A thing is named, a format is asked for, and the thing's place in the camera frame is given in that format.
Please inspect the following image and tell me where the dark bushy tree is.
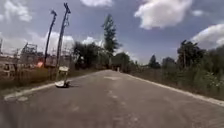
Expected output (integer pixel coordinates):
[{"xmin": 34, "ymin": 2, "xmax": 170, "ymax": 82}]
[{"xmin": 110, "ymin": 51, "xmax": 133, "ymax": 73}]

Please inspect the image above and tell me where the clump of dark trees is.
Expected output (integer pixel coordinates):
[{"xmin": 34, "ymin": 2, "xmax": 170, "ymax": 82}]
[{"xmin": 71, "ymin": 41, "xmax": 111, "ymax": 70}]

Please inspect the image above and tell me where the tall slim tree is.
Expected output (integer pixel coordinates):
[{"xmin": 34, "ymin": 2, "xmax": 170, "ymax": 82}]
[{"xmin": 101, "ymin": 13, "xmax": 120, "ymax": 69}]

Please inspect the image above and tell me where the grey asphalt road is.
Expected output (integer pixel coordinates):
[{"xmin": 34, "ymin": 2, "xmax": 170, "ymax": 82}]
[{"xmin": 0, "ymin": 69, "xmax": 224, "ymax": 128}]

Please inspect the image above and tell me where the leaning utility pole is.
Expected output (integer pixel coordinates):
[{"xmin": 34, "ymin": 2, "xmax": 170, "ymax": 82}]
[
  {"xmin": 55, "ymin": 2, "xmax": 72, "ymax": 69},
  {"xmin": 43, "ymin": 9, "xmax": 58, "ymax": 69}
]

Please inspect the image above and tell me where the pale concrete kerb strip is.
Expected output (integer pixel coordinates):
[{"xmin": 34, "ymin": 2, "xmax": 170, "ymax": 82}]
[
  {"xmin": 3, "ymin": 71, "xmax": 101, "ymax": 102},
  {"xmin": 123, "ymin": 72, "xmax": 224, "ymax": 108}
]

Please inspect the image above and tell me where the row of distant trees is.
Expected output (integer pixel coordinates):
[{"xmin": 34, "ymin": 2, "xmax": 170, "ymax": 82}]
[{"xmin": 147, "ymin": 39, "xmax": 224, "ymax": 75}]

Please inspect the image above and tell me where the overgrown bushy verge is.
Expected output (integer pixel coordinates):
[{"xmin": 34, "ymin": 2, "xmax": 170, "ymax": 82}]
[{"xmin": 128, "ymin": 64, "xmax": 224, "ymax": 101}]

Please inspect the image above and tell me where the dry grass verge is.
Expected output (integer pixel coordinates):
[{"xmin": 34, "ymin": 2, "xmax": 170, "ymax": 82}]
[{"xmin": 0, "ymin": 66, "xmax": 101, "ymax": 98}]

